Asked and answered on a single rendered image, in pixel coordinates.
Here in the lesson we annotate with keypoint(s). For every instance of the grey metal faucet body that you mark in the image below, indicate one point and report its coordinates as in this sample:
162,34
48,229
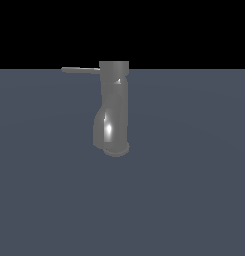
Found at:
114,110

